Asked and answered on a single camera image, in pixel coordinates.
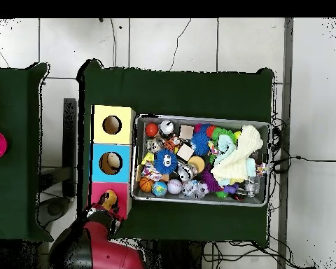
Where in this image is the tan plush lion toy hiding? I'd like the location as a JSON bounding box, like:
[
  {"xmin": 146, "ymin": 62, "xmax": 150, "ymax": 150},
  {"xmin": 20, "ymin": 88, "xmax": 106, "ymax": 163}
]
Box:
[{"xmin": 99, "ymin": 189, "xmax": 119, "ymax": 212}]

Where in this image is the wooden box with three holes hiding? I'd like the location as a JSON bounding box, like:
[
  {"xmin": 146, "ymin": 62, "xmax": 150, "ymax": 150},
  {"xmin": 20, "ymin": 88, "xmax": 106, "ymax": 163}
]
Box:
[{"xmin": 87, "ymin": 104, "xmax": 137, "ymax": 221}]

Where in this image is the small orange basketball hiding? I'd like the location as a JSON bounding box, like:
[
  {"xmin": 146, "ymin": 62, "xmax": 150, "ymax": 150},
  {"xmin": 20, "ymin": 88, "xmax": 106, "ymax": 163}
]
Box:
[{"xmin": 139, "ymin": 177, "xmax": 155, "ymax": 193}]

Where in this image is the globe print ball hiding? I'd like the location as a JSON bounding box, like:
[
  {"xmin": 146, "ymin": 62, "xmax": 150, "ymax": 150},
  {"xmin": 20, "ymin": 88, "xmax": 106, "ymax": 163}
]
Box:
[{"xmin": 151, "ymin": 181, "xmax": 168, "ymax": 198}]

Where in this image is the white baseball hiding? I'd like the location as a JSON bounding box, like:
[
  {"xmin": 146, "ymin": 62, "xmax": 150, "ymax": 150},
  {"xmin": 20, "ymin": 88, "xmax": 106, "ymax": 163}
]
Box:
[{"xmin": 167, "ymin": 179, "xmax": 183, "ymax": 195}]

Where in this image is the blue spiky ball with eyes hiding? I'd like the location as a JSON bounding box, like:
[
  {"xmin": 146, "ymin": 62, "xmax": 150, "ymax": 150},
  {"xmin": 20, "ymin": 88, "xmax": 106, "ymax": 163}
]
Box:
[{"xmin": 153, "ymin": 148, "xmax": 179, "ymax": 175}]

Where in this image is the dark green side tablecloth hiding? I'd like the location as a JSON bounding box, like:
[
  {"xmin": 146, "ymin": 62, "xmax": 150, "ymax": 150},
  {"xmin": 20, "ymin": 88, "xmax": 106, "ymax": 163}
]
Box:
[{"xmin": 0, "ymin": 62, "xmax": 54, "ymax": 242}]

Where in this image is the plain orange ball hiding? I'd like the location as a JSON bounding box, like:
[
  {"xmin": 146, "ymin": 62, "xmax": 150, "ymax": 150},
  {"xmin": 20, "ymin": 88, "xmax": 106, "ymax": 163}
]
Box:
[{"xmin": 144, "ymin": 122, "xmax": 160, "ymax": 137}]

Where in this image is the tiger plush toy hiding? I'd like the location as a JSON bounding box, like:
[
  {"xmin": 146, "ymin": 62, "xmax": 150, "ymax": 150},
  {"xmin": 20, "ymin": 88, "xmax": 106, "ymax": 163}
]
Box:
[{"xmin": 163, "ymin": 137, "xmax": 183, "ymax": 153}]

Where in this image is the plain wooden cube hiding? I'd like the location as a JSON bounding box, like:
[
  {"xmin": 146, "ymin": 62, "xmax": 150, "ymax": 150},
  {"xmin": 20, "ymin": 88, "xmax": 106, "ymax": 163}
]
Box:
[{"xmin": 176, "ymin": 144, "xmax": 196, "ymax": 162}]

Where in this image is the mint green cloth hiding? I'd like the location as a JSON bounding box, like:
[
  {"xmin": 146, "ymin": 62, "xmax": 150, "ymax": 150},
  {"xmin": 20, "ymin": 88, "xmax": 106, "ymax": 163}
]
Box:
[{"xmin": 213, "ymin": 134, "xmax": 237, "ymax": 165}]

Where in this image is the cream knitted cloth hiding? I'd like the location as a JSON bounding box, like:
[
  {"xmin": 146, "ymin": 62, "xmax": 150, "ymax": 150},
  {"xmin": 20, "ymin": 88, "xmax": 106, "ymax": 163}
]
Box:
[{"xmin": 211, "ymin": 124, "xmax": 265, "ymax": 181}]

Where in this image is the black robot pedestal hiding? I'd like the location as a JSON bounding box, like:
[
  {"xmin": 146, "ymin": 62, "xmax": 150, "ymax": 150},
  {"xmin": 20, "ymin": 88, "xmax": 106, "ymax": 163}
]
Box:
[{"xmin": 145, "ymin": 240, "xmax": 205, "ymax": 269}]

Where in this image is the silver wire mesh bin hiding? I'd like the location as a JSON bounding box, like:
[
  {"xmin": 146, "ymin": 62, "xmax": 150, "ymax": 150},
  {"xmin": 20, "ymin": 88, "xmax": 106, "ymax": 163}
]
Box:
[{"xmin": 129, "ymin": 113, "xmax": 272, "ymax": 207}]

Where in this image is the black cable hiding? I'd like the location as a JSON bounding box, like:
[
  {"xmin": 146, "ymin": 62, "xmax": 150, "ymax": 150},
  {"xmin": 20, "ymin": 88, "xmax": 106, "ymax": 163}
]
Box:
[{"xmin": 271, "ymin": 156, "xmax": 336, "ymax": 164}]

